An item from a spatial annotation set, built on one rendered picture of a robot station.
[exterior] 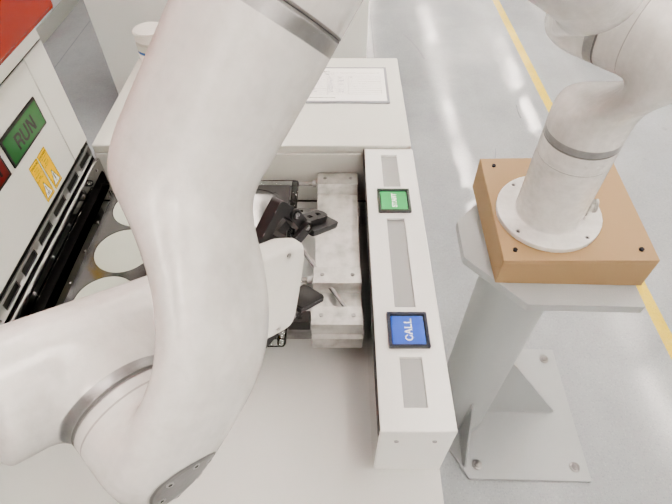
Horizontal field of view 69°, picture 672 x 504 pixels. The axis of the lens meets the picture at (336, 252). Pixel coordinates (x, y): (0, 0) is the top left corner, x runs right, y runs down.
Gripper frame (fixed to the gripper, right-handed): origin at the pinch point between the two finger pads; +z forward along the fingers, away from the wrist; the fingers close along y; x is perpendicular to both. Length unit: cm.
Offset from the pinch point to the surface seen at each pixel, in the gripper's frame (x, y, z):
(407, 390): -10.9, -17.2, 9.6
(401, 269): 0.9, -10.0, 23.8
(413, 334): -7.2, -13.5, 15.5
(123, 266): 40.2, -21.1, 1.0
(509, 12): 122, 34, 352
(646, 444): -51, -81, 118
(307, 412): 2.6, -31.0, 8.3
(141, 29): 77, 11, 28
